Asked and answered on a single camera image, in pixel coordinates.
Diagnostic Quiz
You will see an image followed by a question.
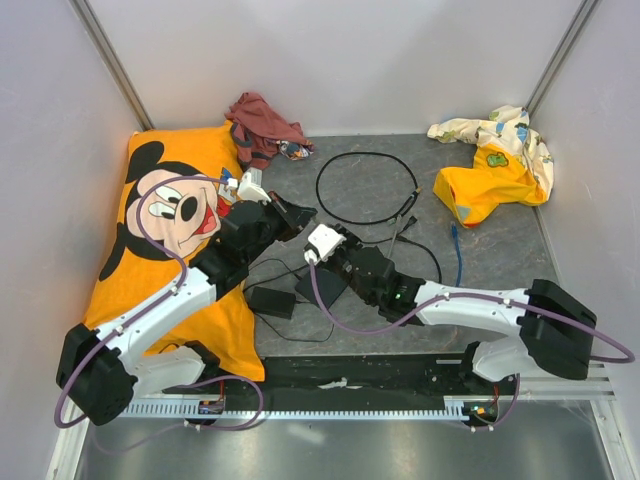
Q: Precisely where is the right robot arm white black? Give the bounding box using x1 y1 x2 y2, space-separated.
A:
325 225 597 394

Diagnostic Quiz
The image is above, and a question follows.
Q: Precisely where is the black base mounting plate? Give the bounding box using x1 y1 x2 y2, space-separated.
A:
164 352 521 414

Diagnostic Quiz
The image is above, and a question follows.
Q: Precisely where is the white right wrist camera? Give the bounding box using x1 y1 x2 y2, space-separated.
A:
303 224 346 265

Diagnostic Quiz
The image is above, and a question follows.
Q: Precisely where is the blue ethernet cable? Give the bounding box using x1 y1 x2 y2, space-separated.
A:
449 223 464 288

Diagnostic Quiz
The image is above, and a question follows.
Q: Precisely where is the black power cord with plug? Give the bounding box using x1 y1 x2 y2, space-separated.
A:
242 214 443 344

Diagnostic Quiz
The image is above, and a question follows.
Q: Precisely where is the black network switch box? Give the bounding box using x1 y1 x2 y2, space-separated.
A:
295 269 347 308

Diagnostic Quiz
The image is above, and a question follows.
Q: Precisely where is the orange Mickey Mouse pillow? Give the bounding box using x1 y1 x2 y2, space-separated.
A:
83 121 265 382

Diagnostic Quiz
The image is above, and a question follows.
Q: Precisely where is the maroon crumpled garment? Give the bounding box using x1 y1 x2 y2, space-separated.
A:
225 92 314 170

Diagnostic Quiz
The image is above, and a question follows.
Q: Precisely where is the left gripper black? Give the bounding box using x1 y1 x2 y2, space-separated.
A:
244 190 316 264

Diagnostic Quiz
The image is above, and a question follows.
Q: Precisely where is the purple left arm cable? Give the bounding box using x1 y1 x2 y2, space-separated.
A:
53 174 241 429

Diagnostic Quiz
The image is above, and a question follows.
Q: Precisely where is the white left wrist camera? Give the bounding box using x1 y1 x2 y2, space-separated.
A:
227 167 271 203

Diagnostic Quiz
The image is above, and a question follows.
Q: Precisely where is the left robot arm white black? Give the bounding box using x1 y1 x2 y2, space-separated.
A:
56 192 317 426

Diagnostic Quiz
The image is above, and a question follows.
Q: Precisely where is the right aluminium corner post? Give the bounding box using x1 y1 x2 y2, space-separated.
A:
526 0 601 117

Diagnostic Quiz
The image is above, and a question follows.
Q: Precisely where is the yellow patterned children's garment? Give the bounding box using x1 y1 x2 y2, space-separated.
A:
427 105 554 228

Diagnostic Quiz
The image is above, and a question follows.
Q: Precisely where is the left aluminium corner post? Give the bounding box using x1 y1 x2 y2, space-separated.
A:
69 0 155 131

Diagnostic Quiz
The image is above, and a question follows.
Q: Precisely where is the aluminium corner post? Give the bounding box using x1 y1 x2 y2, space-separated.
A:
69 0 155 131
526 0 601 117

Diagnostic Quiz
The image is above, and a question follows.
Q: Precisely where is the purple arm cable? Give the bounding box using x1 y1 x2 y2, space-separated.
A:
53 174 241 429
307 259 636 364

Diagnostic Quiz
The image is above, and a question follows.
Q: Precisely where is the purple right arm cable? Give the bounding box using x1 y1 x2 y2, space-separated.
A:
307 259 636 364

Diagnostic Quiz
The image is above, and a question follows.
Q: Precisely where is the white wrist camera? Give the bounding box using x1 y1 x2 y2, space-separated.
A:
227 167 271 203
303 224 346 265

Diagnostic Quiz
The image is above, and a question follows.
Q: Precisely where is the black looped cable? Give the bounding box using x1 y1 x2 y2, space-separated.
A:
315 152 425 225

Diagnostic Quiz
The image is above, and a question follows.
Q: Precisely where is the black power adapter brick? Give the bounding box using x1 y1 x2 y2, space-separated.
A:
248 287 297 320

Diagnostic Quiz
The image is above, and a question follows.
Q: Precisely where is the slotted aluminium cable duct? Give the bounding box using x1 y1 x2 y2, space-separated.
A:
120 389 471 421

